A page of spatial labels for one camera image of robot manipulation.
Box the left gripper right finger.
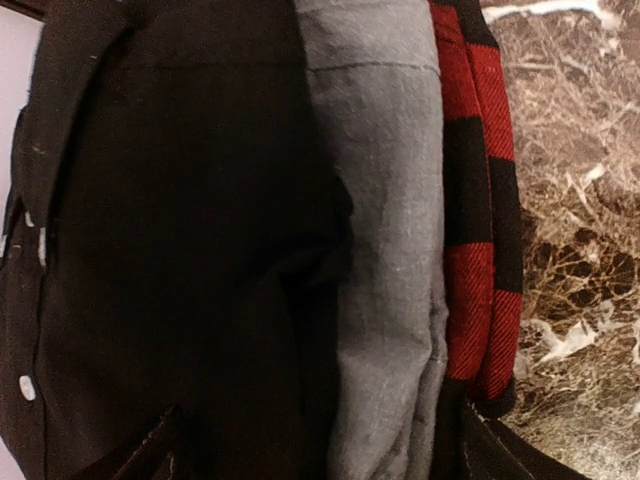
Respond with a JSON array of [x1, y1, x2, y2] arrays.
[[439, 397, 584, 480]]

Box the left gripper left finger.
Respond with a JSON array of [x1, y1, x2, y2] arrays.
[[79, 403, 189, 480]]

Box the black red printed shirt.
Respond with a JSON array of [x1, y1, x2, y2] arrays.
[[430, 1, 523, 418]]

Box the grey shirt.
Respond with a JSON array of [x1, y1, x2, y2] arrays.
[[295, 1, 448, 479]]

